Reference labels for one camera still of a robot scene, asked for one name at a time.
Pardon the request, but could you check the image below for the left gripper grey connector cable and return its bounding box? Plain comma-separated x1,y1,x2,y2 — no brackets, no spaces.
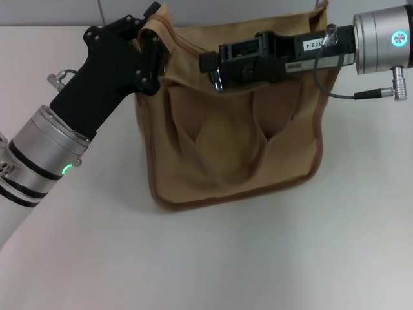
47,68,79,92

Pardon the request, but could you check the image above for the khaki canvas food bag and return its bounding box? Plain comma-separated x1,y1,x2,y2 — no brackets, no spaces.
134,0,343,213

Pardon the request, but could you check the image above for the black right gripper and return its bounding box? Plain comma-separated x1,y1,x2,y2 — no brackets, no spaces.
199,25,358,86

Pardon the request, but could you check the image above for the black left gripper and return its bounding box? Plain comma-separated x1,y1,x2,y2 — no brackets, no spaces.
48,1,169,142

